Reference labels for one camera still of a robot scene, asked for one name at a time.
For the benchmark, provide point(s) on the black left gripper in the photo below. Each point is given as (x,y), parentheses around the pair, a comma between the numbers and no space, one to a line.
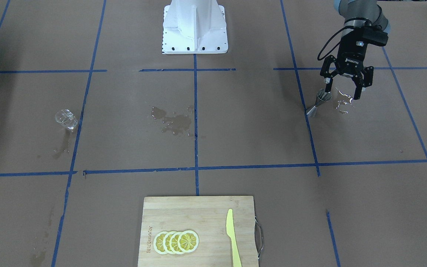
(350,55)

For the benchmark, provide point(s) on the steel measuring jigger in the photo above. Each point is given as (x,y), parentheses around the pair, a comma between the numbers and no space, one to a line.
(321,97)

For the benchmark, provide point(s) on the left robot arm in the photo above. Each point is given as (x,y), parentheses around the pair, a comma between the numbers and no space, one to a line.
(357,14)

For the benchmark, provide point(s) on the bamboo cutting board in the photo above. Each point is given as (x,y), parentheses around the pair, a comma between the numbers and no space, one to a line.
(206,216)

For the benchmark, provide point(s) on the yellow plastic knife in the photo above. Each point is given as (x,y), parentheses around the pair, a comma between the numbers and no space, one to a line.
(230,230)

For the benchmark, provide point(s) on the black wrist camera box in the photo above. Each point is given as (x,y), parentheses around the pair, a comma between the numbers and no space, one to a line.
(374,36)

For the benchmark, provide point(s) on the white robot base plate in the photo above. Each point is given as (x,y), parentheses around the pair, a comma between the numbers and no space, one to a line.
(194,27)

